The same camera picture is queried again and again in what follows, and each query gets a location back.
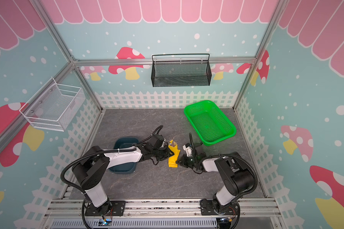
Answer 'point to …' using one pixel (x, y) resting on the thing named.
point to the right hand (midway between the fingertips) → (175, 161)
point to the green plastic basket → (212, 125)
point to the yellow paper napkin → (172, 159)
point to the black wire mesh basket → (177, 70)
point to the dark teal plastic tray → (129, 168)
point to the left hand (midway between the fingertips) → (174, 156)
